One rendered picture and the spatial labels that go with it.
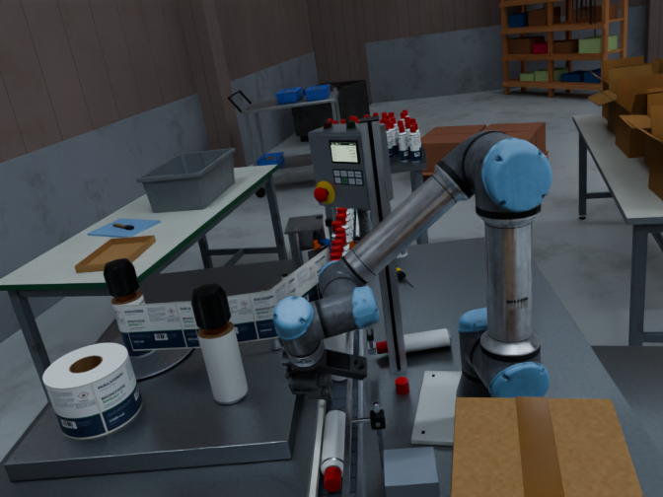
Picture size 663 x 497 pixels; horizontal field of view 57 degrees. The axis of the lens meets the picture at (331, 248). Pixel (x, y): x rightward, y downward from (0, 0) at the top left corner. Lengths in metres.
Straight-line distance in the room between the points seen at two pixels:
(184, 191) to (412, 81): 8.64
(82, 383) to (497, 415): 0.96
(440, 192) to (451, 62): 10.49
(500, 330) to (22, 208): 4.03
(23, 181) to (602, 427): 4.35
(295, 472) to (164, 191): 2.45
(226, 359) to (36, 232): 3.53
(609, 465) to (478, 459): 0.17
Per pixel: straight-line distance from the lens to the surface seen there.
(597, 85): 9.81
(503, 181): 1.08
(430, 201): 1.22
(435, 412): 1.49
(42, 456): 1.64
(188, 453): 1.48
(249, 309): 1.69
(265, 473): 1.42
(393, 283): 1.52
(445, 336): 1.72
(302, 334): 1.12
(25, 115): 4.99
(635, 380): 1.65
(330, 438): 1.31
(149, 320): 1.79
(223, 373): 1.52
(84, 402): 1.57
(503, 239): 1.15
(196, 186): 3.51
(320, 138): 1.48
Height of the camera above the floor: 1.74
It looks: 21 degrees down
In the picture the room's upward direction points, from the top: 9 degrees counter-clockwise
